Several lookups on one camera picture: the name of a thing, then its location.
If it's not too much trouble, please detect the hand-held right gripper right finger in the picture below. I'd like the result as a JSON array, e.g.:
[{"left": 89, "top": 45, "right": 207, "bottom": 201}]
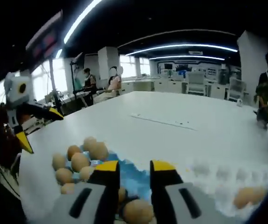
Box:
[{"left": 150, "top": 160, "right": 229, "bottom": 224}]

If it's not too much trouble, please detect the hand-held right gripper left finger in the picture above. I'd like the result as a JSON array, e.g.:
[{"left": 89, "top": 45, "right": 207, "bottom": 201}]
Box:
[{"left": 53, "top": 160, "right": 121, "bottom": 224}]

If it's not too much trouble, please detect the blue egg tray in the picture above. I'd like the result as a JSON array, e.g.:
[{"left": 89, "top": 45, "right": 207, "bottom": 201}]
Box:
[{"left": 65, "top": 149, "right": 153, "bottom": 220}]

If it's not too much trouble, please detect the group of brown eggs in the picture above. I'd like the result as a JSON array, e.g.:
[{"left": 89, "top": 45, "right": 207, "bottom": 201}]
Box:
[{"left": 52, "top": 136, "right": 155, "bottom": 224}]

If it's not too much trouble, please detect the white egg tray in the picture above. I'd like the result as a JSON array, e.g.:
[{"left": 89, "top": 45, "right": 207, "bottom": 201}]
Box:
[{"left": 187, "top": 161, "right": 268, "bottom": 217}]

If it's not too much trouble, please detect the single brown egg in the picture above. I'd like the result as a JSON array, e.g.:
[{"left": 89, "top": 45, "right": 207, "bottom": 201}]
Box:
[{"left": 233, "top": 186, "right": 268, "bottom": 210}]

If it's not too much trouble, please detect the black tripod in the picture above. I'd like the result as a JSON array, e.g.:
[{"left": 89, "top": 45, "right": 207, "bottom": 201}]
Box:
[{"left": 48, "top": 58, "right": 63, "bottom": 115}]

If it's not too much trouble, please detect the black equipment table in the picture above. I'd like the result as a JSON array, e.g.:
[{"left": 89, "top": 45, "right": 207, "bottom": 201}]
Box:
[{"left": 74, "top": 90, "right": 96, "bottom": 97}]

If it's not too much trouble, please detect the white table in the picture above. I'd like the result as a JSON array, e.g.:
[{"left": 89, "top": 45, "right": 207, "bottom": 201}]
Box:
[{"left": 18, "top": 90, "right": 268, "bottom": 224}]

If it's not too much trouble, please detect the hanging red display screen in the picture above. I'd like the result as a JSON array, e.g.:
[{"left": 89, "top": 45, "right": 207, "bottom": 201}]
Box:
[{"left": 25, "top": 10, "right": 64, "bottom": 72}]

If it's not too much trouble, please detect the black stand with screen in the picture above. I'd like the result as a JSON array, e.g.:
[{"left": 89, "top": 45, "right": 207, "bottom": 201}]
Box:
[{"left": 69, "top": 52, "right": 85, "bottom": 94}]

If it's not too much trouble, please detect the white square pillar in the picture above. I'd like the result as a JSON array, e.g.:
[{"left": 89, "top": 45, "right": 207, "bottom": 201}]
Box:
[
  {"left": 237, "top": 30, "right": 268, "bottom": 107},
  {"left": 97, "top": 46, "right": 121, "bottom": 81}
]

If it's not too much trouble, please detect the straight ceiling light strip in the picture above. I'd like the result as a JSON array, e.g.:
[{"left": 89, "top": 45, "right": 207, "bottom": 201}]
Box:
[{"left": 63, "top": 0, "right": 104, "bottom": 44}]

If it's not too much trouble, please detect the long white cabinet counter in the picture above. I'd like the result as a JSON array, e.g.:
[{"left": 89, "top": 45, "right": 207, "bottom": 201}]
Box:
[{"left": 121, "top": 78, "right": 188, "bottom": 94}]

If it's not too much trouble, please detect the white mesh office chair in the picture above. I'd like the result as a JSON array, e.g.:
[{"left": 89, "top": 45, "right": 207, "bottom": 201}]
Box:
[
  {"left": 186, "top": 70, "right": 207, "bottom": 96},
  {"left": 227, "top": 76, "right": 244, "bottom": 103}
]

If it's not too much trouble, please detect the small grey object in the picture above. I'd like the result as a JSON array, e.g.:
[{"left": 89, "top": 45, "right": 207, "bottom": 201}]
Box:
[{"left": 253, "top": 109, "right": 268, "bottom": 126}]

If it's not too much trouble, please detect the curved ceiling light strip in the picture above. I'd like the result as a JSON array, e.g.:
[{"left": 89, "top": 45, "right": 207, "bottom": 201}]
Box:
[
  {"left": 125, "top": 43, "right": 239, "bottom": 56},
  {"left": 154, "top": 55, "right": 226, "bottom": 61}
]

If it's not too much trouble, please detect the table cable slot strip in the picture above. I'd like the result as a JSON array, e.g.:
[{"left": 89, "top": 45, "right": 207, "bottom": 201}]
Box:
[{"left": 131, "top": 112, "right": 199, "bottom": 132}]

